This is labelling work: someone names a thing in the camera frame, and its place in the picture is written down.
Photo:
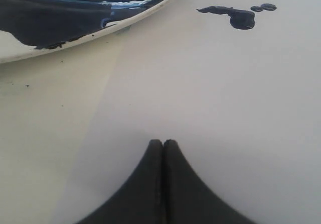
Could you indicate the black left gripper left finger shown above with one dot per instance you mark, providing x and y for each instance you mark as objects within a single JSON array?
[{"x": 139, "y": 199}]

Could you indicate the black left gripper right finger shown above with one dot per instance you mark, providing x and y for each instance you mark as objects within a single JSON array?
[{"x": 187, "y": 198}]

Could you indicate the white paper sheet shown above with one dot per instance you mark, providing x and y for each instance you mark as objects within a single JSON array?
[{"x": 237, "y": 84}]

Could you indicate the white square plate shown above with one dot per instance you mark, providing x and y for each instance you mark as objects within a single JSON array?
[{"x": 32, "y": 28}]

